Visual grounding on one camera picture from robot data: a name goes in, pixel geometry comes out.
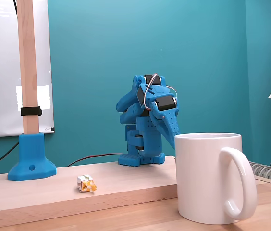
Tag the white ceramic mug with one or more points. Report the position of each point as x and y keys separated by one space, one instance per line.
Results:
x=198 y=180

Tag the yellow white sweet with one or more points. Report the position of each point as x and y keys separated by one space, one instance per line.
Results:
x=87 y=185

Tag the wooden camera post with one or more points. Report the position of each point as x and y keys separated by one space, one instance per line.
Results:
x=27 y=60

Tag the light wooden base board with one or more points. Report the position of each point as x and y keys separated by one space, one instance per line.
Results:
x=53 y=197

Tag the blue printed post base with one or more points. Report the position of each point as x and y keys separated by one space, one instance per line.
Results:
x=29 y=149

